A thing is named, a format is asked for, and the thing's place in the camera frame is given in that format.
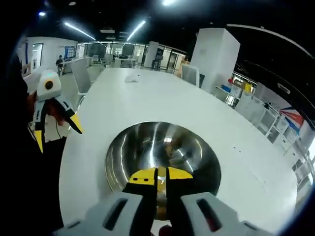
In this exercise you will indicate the small red item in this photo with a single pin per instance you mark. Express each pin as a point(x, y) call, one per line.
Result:
point(230, 81)

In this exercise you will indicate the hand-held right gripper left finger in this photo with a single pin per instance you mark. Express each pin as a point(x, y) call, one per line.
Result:
point(118, 214)

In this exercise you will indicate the white crumpled tissue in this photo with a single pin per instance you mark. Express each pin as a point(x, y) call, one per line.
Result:
point(132, 78)

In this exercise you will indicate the ceiling air vent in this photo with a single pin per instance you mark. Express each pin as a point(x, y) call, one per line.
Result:
point(283, 88)

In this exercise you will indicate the yellow bag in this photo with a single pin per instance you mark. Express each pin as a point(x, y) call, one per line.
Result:
point(247, 87)

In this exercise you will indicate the row of white storage cabinets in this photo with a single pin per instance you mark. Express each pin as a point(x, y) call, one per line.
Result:
point(275, 123)

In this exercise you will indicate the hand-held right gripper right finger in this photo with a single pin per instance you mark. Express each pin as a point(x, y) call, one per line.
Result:
point(204, 214)

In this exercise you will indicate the person's right hand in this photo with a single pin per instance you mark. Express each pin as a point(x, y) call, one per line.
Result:
point(165, 232)

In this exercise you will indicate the blue storage box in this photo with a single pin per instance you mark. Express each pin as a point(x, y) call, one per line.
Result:
point(225, 87)

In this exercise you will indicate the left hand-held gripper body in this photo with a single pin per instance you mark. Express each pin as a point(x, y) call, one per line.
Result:
point(43, 94)

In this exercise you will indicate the person's black clothing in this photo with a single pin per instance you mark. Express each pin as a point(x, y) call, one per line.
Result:
point(37, 184)

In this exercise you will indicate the white table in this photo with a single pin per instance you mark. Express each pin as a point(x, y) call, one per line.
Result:
point(147, 103)

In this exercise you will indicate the blue wall board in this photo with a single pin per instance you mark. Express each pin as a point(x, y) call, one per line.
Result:
point(69, 52)

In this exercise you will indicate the ceiling light strip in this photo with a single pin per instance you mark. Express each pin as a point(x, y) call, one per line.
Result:
point(78, 30)
point(168, 2)
point(135, 30)

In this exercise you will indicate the stainless steel bowl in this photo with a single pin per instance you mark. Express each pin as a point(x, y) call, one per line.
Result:
point(137, 152)

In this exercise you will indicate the person's left hand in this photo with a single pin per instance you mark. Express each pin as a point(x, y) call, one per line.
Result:
point(55, 110)

